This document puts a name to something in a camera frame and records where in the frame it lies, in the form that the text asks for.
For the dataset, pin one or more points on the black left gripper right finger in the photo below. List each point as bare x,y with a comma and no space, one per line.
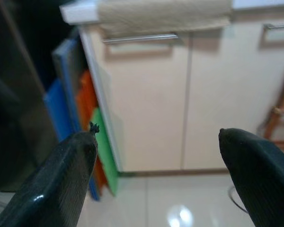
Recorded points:
262,179

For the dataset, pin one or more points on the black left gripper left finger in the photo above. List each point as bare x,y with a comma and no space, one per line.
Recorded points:
52,184

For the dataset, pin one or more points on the stainless steel fridge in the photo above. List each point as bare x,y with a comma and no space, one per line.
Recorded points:
14,82

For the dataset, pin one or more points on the wooden lattice rack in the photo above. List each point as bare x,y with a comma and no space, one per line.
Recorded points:
271,128

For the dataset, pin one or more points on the green plastic board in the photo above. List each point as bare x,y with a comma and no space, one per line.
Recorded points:
106,153

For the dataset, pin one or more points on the orange plastic board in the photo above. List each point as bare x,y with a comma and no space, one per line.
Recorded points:
86,99

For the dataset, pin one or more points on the white kitchen worktop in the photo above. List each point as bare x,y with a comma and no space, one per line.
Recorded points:
80,13

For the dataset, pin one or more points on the beige cloth mat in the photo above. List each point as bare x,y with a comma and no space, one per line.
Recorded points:
161,14

